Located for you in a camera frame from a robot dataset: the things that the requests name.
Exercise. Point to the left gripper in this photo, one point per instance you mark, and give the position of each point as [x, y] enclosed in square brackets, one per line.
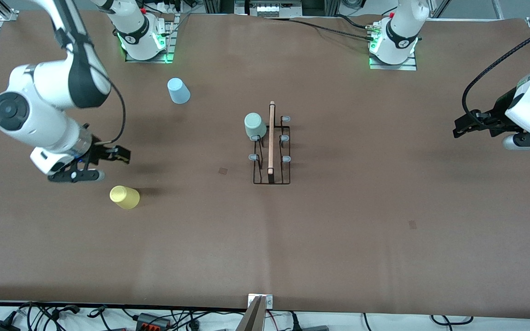
[501, 113]

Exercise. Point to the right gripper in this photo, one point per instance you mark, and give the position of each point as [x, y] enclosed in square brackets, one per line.
[98, 152]

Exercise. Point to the yellow plastic cup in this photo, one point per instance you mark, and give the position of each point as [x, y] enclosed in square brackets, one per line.
[126, 197]

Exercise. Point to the pale green plastic cup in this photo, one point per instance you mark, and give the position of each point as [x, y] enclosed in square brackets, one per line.
[255, 126]

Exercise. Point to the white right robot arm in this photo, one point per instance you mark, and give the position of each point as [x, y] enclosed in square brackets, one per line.
[30, 122]

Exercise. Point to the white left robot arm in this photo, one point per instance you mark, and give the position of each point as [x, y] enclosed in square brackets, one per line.
[403, 18]

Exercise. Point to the light blue plastic cup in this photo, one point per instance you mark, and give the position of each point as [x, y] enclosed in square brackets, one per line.
[179, 91]

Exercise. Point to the black orange connector box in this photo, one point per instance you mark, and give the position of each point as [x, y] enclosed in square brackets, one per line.
[152, 320]

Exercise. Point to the aluminium corner extrusion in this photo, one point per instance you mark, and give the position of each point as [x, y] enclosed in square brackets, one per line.
[5, 11]

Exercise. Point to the brown table mat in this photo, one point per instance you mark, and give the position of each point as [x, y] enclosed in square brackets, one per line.
[269, 253]

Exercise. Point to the black power adapter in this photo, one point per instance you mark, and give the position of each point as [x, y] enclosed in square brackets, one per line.
[0, 325]

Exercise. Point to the white power strip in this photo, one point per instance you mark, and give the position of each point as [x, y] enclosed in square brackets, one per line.
[268, 8]

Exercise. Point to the grey plastic box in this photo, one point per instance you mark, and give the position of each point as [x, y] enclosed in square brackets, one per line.
[314, 328]

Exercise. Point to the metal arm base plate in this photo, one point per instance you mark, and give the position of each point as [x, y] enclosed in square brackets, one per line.
[391, 66]
[169, 46]

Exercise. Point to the aluminium profile bracket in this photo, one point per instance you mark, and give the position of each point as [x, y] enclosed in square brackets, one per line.
[256, 312]

